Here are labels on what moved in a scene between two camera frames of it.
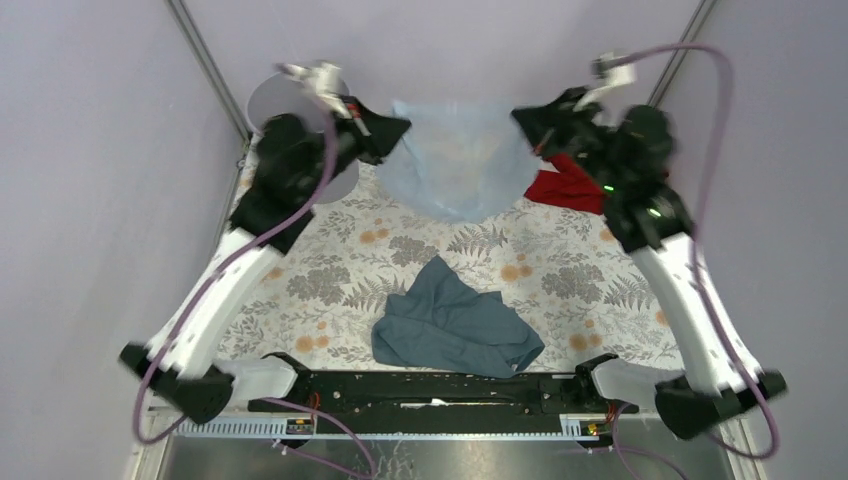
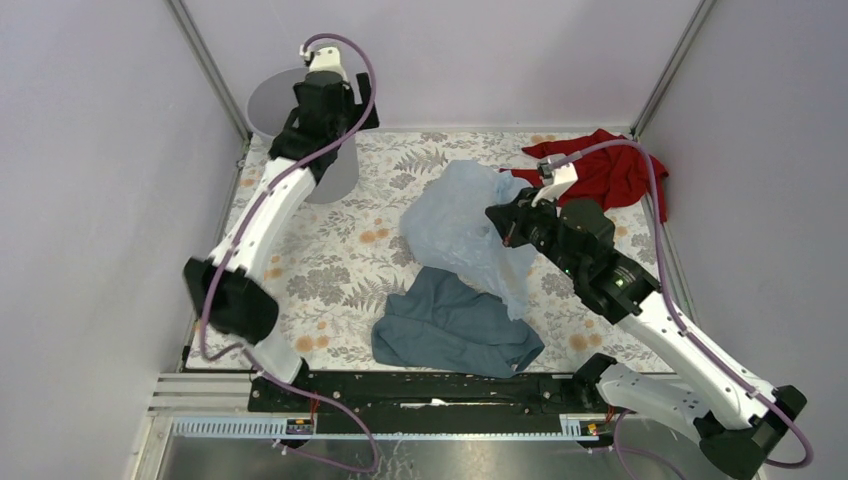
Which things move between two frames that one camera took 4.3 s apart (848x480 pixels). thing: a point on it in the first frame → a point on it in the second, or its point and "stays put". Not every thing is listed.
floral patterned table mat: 558,273 stays put
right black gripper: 544,126 → 510,219
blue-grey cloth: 439,323 stays put
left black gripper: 384,132 → 352,107
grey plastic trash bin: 285,93 stays put
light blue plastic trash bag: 459,161 → 447,225
